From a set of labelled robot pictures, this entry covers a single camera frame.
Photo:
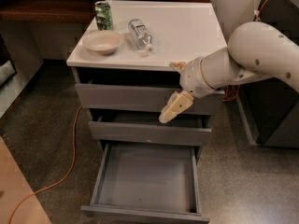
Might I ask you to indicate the white and grey drawer cabinet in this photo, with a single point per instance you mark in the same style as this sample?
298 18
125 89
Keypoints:
180 31

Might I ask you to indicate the grey drawer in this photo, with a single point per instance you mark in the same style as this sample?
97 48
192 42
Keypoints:
120 97
147 183
145 127

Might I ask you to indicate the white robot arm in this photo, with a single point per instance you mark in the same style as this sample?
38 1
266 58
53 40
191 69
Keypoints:
255 51

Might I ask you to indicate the grey middle drawer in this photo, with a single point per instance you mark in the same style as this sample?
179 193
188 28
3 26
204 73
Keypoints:
145 127

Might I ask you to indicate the white bowl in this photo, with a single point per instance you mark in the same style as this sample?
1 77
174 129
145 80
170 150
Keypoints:
104 42

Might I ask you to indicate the green soda can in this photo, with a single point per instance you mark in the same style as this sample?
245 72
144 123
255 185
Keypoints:
103 15

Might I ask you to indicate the grey top drawer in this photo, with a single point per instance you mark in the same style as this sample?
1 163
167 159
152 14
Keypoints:
120 97

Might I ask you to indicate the grey bottom drawer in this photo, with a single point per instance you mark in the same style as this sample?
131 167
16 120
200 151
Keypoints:
147 183

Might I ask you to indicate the dark wooden desk top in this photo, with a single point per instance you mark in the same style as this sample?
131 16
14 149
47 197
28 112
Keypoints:
62 11

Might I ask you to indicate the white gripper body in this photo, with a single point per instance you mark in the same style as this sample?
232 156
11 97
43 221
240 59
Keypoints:
192 76

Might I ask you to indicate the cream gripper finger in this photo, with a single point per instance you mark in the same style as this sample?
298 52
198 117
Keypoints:
177 103
178 66

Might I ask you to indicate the clear blue plastic bottle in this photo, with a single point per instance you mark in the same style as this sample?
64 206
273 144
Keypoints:
140 34

